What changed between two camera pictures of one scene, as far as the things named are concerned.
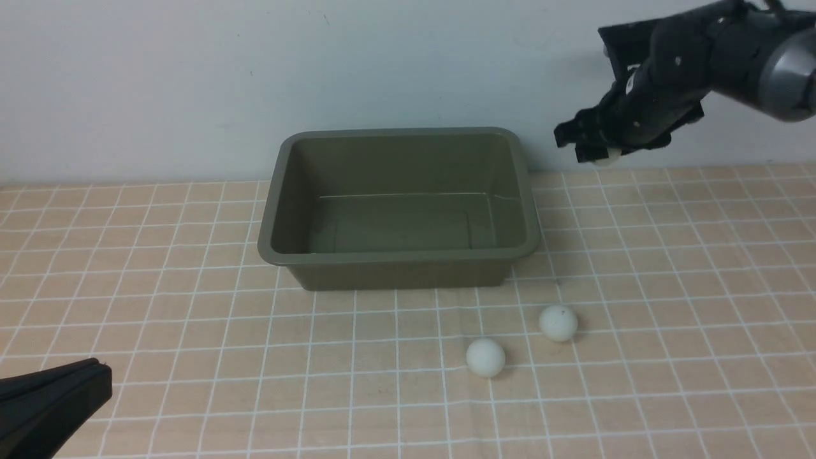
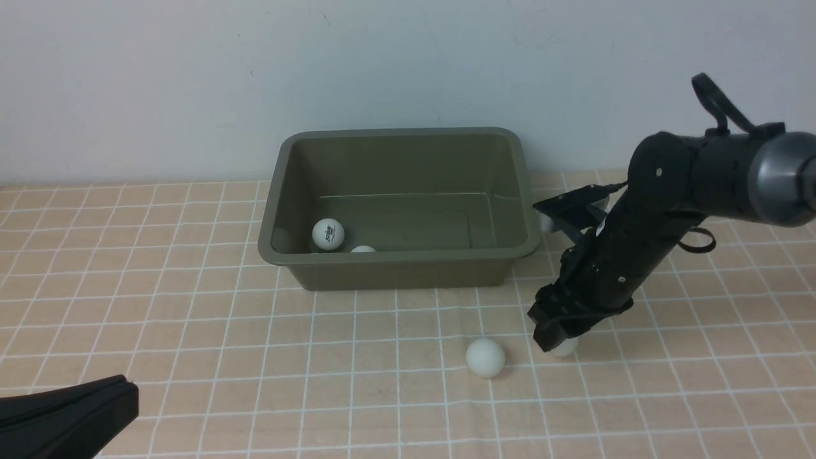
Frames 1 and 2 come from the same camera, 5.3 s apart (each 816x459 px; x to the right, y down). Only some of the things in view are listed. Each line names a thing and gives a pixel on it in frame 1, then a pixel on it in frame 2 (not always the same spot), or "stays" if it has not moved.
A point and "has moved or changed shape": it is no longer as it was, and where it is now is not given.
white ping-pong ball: [486, 357] stays
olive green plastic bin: [392, 207] stays
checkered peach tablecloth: [670, 314] stays
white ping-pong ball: [558, 323] has moved or changed shape
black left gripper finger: [39, 410] -> [74, 422]
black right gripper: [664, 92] -> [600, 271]
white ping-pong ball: [613, 153] -> [546, 223]
